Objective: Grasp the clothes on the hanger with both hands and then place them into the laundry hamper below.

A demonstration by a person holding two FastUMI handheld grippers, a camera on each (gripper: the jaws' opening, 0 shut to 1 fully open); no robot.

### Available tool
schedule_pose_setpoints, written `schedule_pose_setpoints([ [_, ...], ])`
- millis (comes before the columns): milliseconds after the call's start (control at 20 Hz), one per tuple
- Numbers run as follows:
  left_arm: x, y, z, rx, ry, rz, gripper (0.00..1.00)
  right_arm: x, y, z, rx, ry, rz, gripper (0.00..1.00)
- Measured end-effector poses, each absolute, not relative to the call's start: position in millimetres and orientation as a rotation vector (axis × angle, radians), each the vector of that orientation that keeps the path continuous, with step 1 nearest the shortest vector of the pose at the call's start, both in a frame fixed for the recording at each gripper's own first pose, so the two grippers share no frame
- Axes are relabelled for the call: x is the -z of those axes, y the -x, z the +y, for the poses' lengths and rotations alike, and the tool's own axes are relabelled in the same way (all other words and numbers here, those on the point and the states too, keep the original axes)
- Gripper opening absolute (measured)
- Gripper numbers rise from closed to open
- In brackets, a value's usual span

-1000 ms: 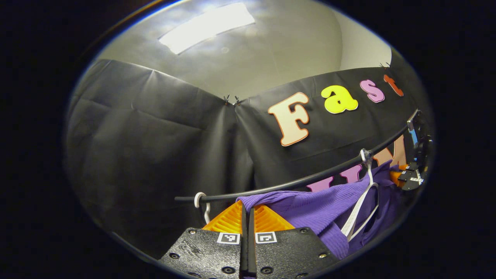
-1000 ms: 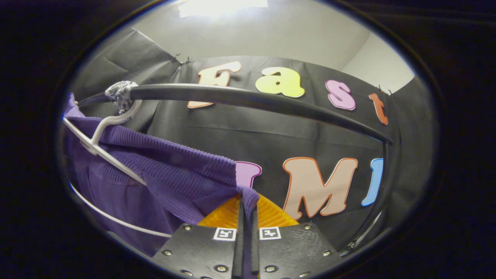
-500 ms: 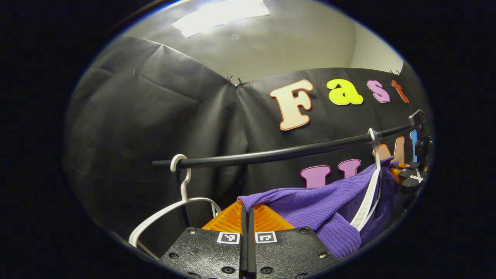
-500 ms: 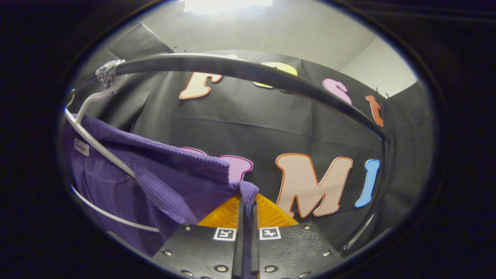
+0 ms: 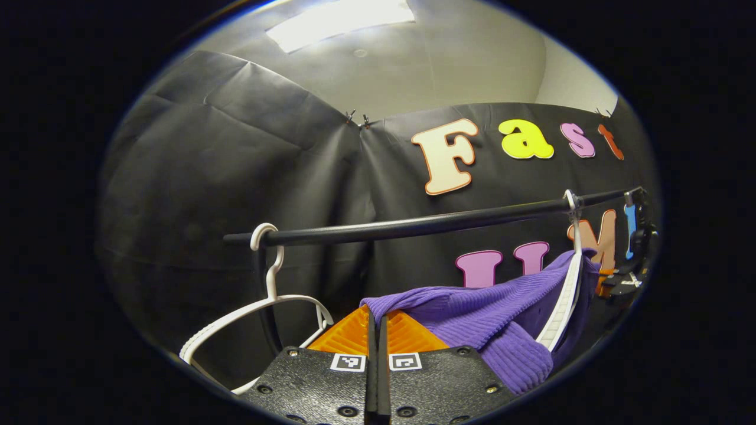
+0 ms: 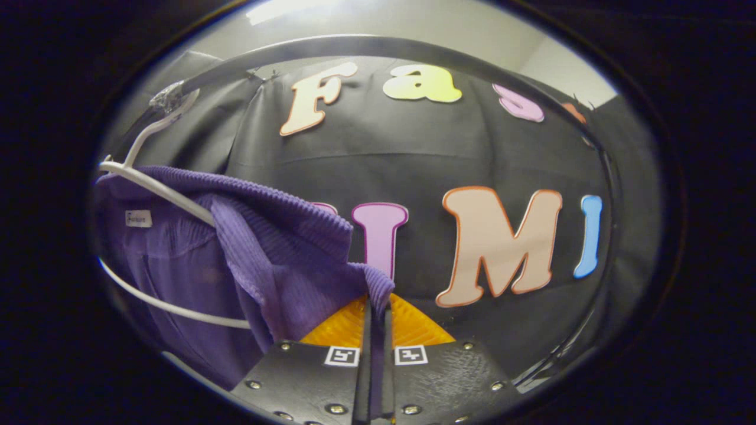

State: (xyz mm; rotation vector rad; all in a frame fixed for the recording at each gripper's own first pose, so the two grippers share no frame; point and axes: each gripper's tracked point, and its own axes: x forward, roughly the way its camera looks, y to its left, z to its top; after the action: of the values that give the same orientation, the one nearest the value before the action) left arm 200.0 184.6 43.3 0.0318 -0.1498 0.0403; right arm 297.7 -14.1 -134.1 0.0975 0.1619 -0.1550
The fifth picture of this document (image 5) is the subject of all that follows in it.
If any white plastic hanger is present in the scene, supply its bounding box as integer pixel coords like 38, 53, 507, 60
535, 189, 585, 353
179, 223, 335, 395

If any black clothes rack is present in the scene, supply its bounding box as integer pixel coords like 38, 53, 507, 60
223, 187, 646, 355

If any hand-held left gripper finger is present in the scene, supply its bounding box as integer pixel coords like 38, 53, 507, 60
378, 310, 518, 425
235, 303, 379, 425

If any black backdrop cloth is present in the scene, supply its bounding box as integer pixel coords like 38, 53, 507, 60
97, 50, 662, 390

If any ceiling light panel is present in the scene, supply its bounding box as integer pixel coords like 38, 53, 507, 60
266, 0, 415, 54

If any purple ribbed knit garment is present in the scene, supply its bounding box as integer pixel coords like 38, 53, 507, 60
360, 248, 600, 396

